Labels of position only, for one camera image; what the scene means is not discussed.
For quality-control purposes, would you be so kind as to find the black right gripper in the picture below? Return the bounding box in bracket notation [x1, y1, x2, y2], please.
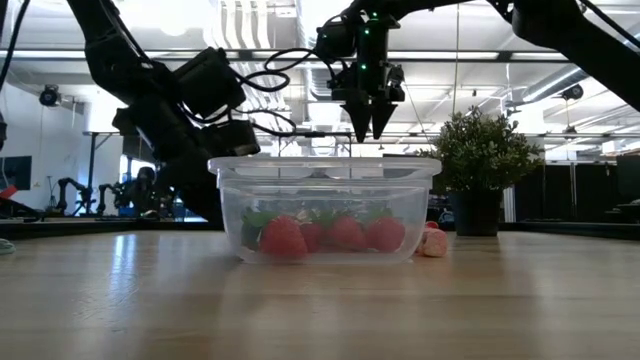
[327, 12, 407, 144]

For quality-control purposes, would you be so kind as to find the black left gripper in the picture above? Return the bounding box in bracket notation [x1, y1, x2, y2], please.
[152, 149, 225, 225]

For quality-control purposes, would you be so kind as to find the clear plastic tupperware container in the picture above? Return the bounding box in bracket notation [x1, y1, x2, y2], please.
[207, 155, 443, 266]

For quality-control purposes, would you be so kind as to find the person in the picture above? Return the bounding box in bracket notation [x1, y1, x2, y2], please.
[127, 166, 161, 216]

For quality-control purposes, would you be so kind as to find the green plant in black pot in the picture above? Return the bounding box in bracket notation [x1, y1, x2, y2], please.
[417, 105, 545, 238]

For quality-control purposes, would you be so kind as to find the pink toy peach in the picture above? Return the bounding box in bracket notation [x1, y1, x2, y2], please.
[417, 227, 450, 259]

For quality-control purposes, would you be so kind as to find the black room partition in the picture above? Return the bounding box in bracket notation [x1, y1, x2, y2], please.
[514, 154, 640, 224]

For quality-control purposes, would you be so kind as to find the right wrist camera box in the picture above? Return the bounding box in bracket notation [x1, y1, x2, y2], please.
[314, 18, 357, 61]

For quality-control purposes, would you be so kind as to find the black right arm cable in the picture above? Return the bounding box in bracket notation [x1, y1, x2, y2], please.
[263, 47, 346, 76]

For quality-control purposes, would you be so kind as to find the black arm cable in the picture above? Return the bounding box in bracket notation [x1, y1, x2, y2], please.
[263, 47, 346, 76]
[232, 69, 299, 139]

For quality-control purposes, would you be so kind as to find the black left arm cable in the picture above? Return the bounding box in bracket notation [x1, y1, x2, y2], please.
[232, 69, 299, 139]

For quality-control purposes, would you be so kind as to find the silver ventilation duct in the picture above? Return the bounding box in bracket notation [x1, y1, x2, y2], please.
[294, 0, 351, 101]

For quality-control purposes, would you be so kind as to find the black ceiling-hung camera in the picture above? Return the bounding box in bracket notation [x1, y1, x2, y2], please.
[38, 83, 61, 108]
[560, 83, 585, 102]

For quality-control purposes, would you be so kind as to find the dark wall screen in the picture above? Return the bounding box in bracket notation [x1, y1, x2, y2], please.
[0, 155, 33, 191]

